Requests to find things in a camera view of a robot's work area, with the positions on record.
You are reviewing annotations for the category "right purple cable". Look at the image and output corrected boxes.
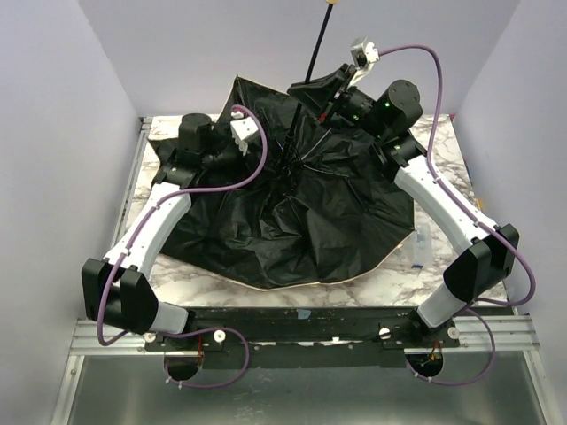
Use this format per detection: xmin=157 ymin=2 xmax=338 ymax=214
xmin=378 ymin=43 xmax=535 ymax=387

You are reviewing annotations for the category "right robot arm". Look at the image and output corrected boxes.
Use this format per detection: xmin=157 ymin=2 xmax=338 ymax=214
xmin=287 ymin=65 xmax=519 ymax=334

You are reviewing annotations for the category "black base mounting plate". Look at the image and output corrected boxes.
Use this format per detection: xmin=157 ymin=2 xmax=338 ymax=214
xmin=145 ymin=307 xmax=460 ymax=369

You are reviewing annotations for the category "purple cable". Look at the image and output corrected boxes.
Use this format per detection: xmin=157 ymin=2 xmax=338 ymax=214
xmin=97 ymin=104 xmax=269 ymax=390
xmin=378 ymin=43 xmax=535 ymax=387

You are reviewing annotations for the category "aluminium rail frame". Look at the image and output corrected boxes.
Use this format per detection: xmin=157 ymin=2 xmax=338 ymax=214
xmin=68 ymin=318 xmax=150 ymax=355

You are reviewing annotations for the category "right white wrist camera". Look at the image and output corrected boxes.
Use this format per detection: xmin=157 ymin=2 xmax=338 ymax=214
xmin=347 ymin=36 xmax=380 ymax=88

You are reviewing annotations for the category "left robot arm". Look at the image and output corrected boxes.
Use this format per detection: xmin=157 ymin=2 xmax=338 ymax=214
xmin=81 ymin=113 xmax=237 ymax=346

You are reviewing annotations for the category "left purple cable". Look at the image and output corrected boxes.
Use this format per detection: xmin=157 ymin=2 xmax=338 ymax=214
xmin=97 ymin=104 xmax=269 ymax=390

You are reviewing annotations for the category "clear plastic screw box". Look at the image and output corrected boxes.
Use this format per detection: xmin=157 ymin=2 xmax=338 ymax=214
xmin=400 ymin=223 xmax=433 ymax=269

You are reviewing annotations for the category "beige umbrella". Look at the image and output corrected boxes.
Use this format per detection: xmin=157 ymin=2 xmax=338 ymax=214
xmin=148 ymin=0 xmax=417 ymax=291

